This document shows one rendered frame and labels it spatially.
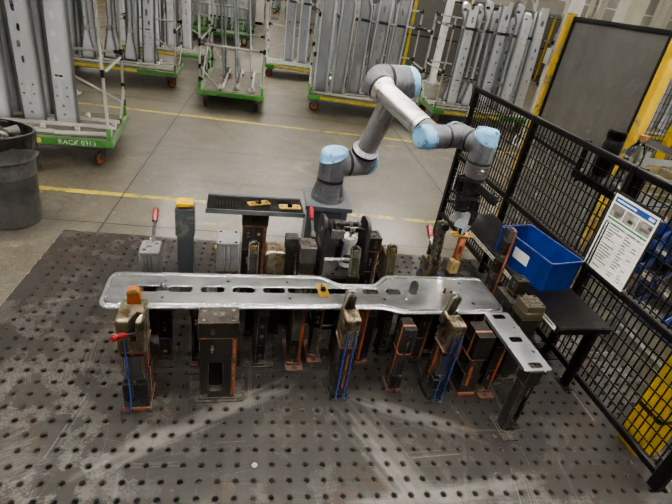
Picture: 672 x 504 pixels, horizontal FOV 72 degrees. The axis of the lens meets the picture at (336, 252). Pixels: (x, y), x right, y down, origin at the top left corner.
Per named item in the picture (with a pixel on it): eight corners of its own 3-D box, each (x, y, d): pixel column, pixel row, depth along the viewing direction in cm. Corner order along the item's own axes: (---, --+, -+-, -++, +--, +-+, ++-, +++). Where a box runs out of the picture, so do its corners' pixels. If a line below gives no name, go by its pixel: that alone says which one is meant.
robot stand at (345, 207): (294, 259, 235) (303, 186, 215) (334, 261, 239) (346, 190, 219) (296, 282, 218) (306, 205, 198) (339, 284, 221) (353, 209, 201)
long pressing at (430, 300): (94, 314, 137) (93, 310, 136) (111, 272, 156) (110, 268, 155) (506, 314, 169) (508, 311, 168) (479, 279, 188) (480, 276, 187)
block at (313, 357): (307, 363, 173) (316, 301, 159) (302, 339, 184) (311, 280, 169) (321, 363, 174) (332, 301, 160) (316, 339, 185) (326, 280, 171)
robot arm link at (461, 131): (437, 119, 150) (460, 129, 142) (462, 119, 156) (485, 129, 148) (431, 142, 154) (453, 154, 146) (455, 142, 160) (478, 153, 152)
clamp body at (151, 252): (139, 336, 172) (132, 254, 154) (144, 317, 182) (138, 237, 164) (167, 336, 174) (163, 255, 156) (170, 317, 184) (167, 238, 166)
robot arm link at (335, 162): (312, 172, 205) (316, 143, 198) (338, 171, 211) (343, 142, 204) (324, 183, 196) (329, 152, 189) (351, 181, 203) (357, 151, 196)
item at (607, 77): (566, 319, 351) (711, 33, 252) (549, 318, 349) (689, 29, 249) (495, 234, 465) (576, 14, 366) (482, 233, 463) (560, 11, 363)
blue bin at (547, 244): (540, 292, 178) (553, 264, 171) (491, 251, 202) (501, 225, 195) (571, 289, 184) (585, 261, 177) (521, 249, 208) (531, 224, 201)
